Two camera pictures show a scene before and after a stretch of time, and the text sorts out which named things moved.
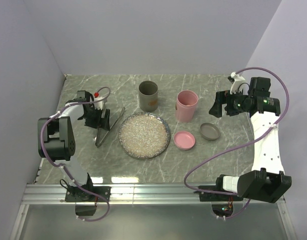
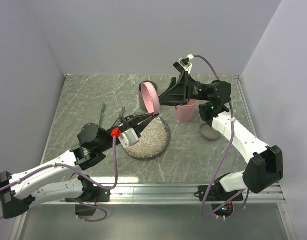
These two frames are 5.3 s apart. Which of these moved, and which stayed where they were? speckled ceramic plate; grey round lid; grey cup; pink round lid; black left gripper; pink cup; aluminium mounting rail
Moved: black left gripper; pink round lid
Stayed: grey round lid; grey cup; speckled ceramic plate; aluminium mounting rail; pink cup
